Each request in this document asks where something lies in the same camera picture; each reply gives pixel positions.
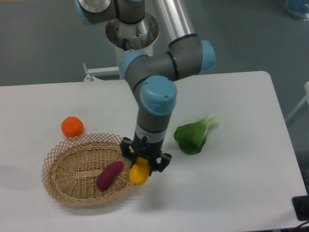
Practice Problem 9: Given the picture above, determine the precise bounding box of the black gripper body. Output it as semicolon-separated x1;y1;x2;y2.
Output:
131;135;162;167

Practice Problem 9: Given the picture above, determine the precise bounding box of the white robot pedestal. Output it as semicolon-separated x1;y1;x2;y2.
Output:
83;13;160;82

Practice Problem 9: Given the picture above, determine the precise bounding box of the black device at corner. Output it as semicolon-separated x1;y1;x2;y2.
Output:
292;195;309;221

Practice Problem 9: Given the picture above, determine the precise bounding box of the yellow mango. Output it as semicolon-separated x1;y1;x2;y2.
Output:
129;157;150;186

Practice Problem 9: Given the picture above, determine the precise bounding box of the blue bag in background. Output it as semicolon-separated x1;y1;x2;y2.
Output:
285;0;309;21

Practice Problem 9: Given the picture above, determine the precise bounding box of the woven wicker basket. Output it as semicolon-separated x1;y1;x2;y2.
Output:
42;133;132;206

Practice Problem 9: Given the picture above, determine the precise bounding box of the white frame at right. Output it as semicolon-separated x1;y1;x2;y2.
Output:
285;82;309;127

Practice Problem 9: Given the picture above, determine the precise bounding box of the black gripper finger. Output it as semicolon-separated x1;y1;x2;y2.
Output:
148;152;172;176
120;137;135;166

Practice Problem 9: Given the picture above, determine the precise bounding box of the orange tangerine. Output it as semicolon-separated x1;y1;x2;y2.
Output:
61;116;84;138

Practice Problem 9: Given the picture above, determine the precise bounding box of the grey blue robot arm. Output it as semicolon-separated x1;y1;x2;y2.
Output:
75;0;216;175

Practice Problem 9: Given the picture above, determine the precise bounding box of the green bok choy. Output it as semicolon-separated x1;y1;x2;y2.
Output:
173;114;219;155

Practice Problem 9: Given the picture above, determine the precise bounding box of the purple sweet potato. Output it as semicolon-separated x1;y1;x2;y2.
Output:
96;161;124;190

